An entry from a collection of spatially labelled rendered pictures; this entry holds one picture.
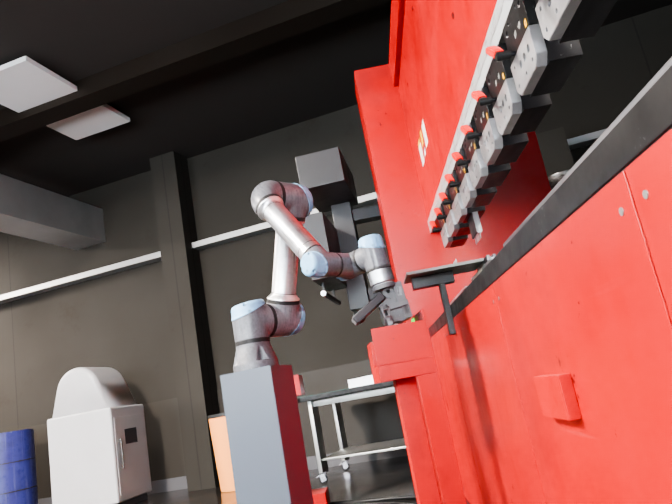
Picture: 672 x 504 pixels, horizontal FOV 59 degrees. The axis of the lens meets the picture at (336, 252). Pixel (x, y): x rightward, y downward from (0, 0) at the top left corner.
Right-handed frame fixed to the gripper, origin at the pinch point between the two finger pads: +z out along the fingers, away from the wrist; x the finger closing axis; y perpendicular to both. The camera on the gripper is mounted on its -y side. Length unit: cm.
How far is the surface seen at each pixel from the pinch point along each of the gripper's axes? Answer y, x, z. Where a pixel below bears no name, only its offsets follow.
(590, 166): 13, -108, -11
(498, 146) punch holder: 35, -35, -41
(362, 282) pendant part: 17, 170, -51
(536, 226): 16, -82, -10
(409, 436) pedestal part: -2.6, 2.3, 23.3
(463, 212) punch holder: 40, 24, -41
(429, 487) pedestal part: -1.2, 2.3, 37.8
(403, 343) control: 2.1, -4.8, -1.8
